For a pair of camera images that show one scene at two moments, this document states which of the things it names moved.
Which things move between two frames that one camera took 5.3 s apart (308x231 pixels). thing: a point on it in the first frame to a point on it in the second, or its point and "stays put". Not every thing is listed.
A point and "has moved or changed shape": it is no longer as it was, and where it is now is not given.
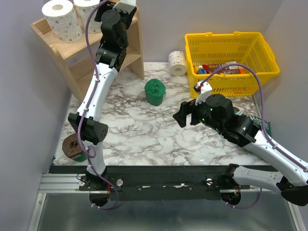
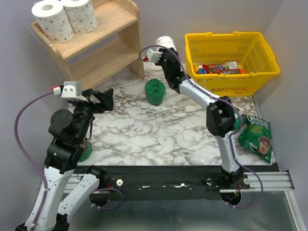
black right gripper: (186, 108) to (164, 50)
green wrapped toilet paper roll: (155, 91) stays put
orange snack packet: (242, 70) stays put
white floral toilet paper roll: (177, 63) has moved or changed shape
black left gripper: (108, 6) to (106, 98)
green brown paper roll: (237, 111) has moved or changed shape
